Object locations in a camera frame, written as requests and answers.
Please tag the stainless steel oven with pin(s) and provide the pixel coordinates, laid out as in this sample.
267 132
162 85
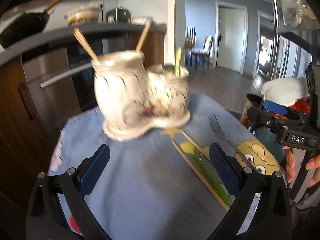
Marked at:
61 84

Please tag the white floral ceramic utensil holder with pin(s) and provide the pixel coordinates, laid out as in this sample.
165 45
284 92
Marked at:
134 99

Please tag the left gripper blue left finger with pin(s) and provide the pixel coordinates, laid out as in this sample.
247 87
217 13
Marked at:
91 169

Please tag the dark green kitchen appliance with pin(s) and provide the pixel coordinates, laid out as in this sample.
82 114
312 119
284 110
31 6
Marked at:
119 14

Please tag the silver fork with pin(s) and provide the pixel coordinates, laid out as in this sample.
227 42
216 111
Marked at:
219 133

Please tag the clear plastic bag on shelf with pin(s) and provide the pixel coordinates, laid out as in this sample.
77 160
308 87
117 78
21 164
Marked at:
296 11

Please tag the blue cartoon table cloth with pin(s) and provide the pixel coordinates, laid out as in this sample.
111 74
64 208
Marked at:
147 190

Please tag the gold fork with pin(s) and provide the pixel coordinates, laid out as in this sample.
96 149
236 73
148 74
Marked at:
190 39

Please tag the orange mesh bag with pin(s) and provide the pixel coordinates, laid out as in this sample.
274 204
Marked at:
302 106

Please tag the black wok wooden handle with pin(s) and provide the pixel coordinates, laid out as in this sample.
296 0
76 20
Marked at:
27 24

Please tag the green handled yellow spoon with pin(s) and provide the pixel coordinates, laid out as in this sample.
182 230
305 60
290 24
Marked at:
206 169

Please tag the white bowl on counter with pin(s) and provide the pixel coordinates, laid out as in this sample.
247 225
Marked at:
141 20

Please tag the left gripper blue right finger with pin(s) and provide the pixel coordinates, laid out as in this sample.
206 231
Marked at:
221 163

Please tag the white ceramic casserole pot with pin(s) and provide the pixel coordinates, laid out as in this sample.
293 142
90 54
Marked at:
82 15

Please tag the yellow handled plastic spoon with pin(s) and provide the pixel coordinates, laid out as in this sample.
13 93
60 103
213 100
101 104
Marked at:
177 62

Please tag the person right hand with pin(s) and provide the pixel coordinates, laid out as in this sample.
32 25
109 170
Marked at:
313 164

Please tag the wooden chair with cloth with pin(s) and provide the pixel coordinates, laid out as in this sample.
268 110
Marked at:
204 54

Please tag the wooden lower cabinet door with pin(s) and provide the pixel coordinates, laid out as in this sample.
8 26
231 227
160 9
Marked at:
153 47

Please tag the wooden chopstick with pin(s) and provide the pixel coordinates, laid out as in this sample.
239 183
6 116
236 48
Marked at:
143 36
203 150
200 176
81 39

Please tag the white interior door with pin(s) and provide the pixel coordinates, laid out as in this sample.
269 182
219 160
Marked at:
231 38

